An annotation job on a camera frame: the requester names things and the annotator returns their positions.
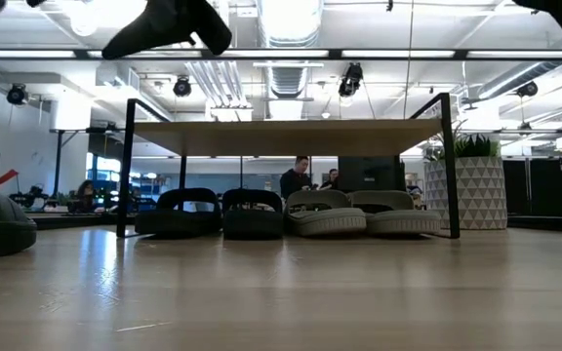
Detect grey slide sandal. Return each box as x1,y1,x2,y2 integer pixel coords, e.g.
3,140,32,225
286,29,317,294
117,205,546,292
347,189,442,238
283,188,368,239

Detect wooden shelf black metal legs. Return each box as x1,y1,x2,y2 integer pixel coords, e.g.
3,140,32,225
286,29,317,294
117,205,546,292
116,92,462,240

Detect black ceiling spotlight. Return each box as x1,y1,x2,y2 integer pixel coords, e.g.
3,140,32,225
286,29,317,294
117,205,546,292
6,83,29,106
338,61,364,98
172,76,193,98
515,81,540,98

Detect person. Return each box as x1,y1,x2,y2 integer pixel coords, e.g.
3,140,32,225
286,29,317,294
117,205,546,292
68,178,98,215
319,168,340,191
279,155,314,200

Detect red slanted object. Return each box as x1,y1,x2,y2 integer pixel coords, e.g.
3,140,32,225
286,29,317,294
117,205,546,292
0,168,20,188

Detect black monitor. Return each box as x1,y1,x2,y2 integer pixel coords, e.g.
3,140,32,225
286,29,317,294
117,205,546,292
338,155,406,193

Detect green potted plant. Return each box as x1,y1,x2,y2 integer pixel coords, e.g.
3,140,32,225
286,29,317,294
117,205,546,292
424,121,501,161

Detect white patterned plant pot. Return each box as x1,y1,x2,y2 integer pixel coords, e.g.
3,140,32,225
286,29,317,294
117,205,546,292
423,155,509,231

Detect black office partitions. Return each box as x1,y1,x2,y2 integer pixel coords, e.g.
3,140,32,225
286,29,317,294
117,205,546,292
502,151,562,219

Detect black frame stand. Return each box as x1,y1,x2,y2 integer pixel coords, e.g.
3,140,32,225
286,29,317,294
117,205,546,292
49,127,92,199

